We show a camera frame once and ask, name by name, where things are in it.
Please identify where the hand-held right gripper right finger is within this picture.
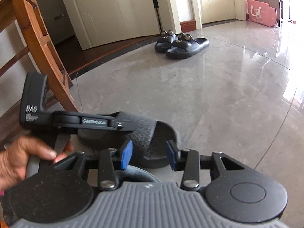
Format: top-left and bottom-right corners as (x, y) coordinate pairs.
(166, 140), (245, 191)

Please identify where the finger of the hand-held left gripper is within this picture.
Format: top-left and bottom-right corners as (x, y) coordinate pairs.
(78, 112), (139, 131)

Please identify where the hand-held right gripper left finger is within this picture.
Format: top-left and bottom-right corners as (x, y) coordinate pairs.
(54, 140), (133, 191)

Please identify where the dark grey textured slipper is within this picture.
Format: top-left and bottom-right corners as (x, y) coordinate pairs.
(119, 165), (163, 184)
(78, 111), (181, 169)

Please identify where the black slipper with metal ornaments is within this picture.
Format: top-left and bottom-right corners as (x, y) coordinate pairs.
(154, 30), (179, 53)
(165, 33), (210, 60)

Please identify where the person's left hand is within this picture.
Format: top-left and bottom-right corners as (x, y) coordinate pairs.
(0, 135), (74, 192)

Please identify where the wooden chair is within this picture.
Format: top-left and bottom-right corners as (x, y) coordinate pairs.
(0, 0), (82, 145)

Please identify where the white door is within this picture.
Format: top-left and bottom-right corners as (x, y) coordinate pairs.
(57, 0), (168, 51)
(198, 0), (238, 25)

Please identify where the pink bag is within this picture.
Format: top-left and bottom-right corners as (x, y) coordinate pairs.
(246, 0), (277, 28)

